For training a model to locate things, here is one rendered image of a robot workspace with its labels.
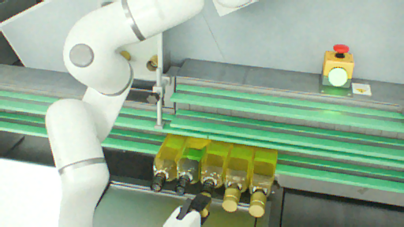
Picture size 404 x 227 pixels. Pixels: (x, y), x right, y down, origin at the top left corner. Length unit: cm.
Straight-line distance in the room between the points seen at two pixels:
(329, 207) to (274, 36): 49
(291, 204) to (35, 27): 91
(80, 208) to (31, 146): 70
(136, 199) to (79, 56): 53
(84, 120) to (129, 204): 43
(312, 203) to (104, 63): 74
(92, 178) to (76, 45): 23
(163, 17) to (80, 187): 33
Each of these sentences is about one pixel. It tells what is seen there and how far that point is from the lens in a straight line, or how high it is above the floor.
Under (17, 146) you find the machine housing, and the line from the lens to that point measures 156.
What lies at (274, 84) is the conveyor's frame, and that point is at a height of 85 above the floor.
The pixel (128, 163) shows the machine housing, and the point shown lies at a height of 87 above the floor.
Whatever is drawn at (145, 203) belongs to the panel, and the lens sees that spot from 121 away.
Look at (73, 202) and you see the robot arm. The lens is 84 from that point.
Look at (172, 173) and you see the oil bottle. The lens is 110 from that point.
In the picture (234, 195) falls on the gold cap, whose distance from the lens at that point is 102.
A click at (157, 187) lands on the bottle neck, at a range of 108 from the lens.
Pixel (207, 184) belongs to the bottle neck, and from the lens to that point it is 105.
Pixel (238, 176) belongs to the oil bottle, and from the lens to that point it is 106.
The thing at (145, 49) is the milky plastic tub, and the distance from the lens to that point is 132.
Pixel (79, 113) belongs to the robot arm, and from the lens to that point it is 83.
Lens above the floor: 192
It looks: 58 degrees down
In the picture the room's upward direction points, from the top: 156 degrees counter-clockwise
